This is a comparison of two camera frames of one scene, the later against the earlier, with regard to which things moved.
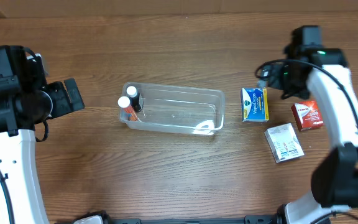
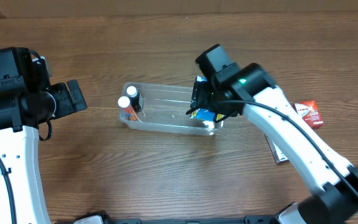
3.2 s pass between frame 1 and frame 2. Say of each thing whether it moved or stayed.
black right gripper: moved
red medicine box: stayed
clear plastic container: stayed
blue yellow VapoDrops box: moved
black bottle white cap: stayed
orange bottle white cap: stayed
